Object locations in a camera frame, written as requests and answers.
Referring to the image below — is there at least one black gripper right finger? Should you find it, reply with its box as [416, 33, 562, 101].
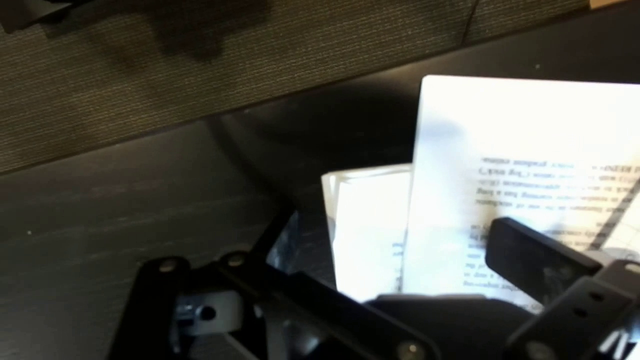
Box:
[483, 216, 640, 360]

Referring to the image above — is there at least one white brochure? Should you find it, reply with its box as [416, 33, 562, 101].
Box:
[320, 162, 416, 303]

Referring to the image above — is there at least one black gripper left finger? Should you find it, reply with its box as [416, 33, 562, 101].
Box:
[108, 208, 441, 360]

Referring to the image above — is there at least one large white printed paper sheet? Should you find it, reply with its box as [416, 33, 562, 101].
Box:
[401, 73, 640, 316]

